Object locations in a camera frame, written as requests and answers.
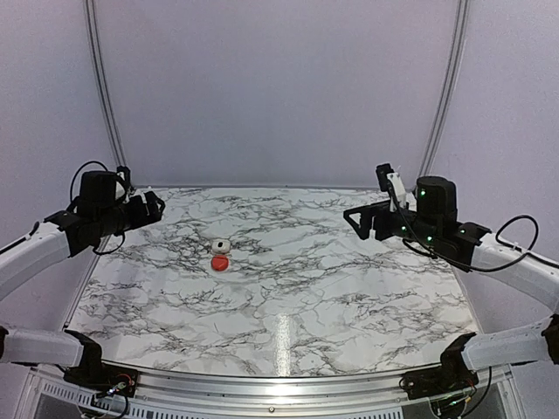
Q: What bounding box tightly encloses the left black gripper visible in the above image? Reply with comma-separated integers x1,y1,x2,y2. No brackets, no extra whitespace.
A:
96,191,165,237

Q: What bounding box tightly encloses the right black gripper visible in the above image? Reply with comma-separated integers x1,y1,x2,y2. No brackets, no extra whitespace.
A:
344,200,440,248

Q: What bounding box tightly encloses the white earbuds charging case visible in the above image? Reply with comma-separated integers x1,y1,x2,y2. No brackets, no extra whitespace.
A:
210,239,231,255

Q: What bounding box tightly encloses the red round cap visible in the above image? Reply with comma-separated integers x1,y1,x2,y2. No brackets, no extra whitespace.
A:
210,255,230,271

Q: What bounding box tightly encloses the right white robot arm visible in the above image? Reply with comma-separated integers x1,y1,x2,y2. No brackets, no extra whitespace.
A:
343,166,558,391

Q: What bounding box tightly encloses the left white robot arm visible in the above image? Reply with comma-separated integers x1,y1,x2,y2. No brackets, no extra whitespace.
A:
1,166,165,388

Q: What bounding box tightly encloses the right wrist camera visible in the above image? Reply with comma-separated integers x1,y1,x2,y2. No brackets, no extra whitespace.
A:
376,163,410,212

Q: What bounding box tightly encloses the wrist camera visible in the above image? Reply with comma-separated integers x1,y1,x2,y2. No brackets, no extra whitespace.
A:
376,163,410,212
115,166,134,203

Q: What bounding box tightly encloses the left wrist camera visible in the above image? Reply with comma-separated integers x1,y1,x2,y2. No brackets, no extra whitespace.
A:
115,166,134,203

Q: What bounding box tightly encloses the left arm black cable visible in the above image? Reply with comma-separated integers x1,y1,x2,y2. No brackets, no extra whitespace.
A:
69,160,128,257

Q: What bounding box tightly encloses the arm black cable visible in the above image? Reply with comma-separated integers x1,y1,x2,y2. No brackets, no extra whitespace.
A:
69,160,128,257
401,213,541,272

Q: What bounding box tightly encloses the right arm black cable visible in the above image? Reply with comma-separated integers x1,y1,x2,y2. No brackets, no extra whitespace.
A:
401,213,541,272

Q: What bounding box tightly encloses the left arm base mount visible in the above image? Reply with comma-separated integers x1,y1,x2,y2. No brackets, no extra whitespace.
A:
64,329,139,397

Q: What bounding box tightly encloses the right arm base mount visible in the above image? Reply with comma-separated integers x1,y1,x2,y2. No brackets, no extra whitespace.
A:
399,333,479,400

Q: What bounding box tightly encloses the aluminium front rail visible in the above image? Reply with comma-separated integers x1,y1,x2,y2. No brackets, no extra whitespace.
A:
14,366,525,418

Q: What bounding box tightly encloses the left aluminium frame post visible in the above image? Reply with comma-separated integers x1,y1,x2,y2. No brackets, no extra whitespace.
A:
83,0,128,167

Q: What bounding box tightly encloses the aluminium frame post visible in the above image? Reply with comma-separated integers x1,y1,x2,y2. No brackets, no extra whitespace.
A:
83,0,128,167
418,0,471,177

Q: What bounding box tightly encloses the right aluminium frame post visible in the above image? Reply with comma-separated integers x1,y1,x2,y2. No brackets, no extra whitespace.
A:
418,0,471,177

